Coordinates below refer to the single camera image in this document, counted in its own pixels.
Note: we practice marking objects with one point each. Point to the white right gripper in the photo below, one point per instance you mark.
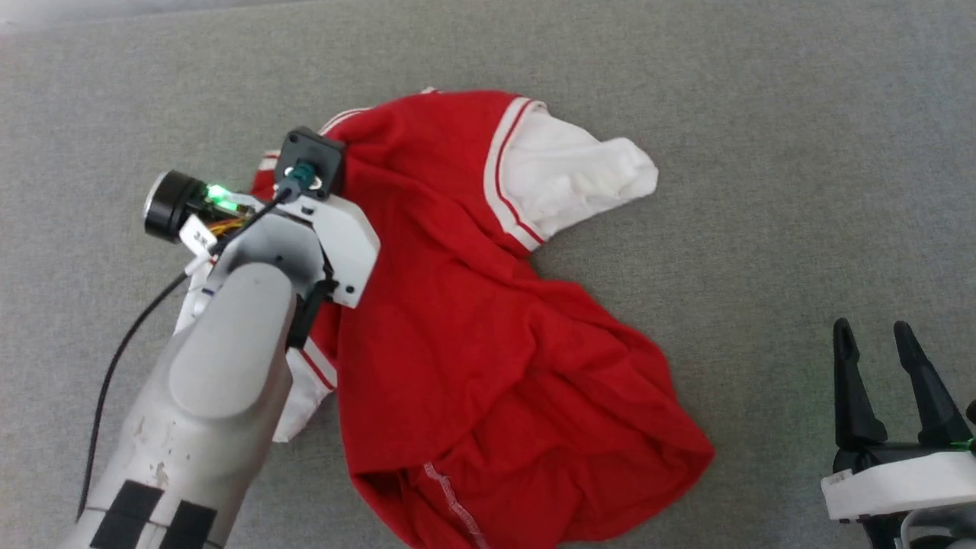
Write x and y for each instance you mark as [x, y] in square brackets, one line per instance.
[892, 488]

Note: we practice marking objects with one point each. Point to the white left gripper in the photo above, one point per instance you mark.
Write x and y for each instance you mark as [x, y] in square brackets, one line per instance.
[347, 244]

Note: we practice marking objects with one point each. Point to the red white basketball jersey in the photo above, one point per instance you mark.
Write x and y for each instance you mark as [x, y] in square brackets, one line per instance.
[473, 305]

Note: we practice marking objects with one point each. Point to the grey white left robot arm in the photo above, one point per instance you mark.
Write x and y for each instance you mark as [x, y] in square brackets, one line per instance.
[206, 396]

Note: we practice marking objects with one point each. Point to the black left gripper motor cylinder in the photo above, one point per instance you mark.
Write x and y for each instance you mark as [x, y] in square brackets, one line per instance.
[171, 206]

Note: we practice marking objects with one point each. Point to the grey fabric sofa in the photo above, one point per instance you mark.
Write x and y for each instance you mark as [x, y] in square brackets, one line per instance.
[762, 114]

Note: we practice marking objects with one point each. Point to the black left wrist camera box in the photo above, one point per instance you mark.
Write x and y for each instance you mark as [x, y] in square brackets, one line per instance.
[309, 152]

